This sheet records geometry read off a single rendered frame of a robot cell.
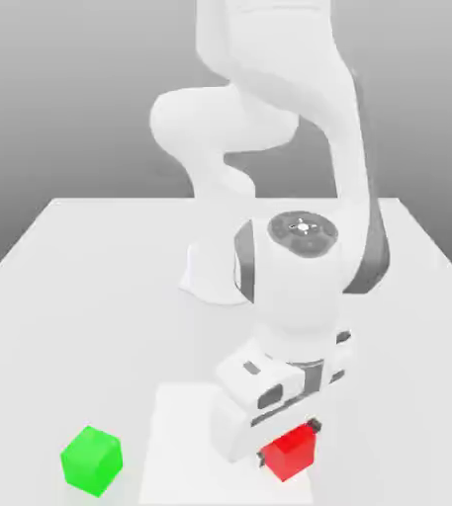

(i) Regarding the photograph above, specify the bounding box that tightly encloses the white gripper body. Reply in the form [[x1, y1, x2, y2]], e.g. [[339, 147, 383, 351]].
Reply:
[[208, 390, 318, 464]]

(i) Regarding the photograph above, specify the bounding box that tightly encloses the small red cube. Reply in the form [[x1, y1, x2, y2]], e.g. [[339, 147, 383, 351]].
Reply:
[[258, 421, 318, 483]]

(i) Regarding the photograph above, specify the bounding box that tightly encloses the small green cube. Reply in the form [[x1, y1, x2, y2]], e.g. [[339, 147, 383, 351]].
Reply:
[[59, 425, 125, 498]]

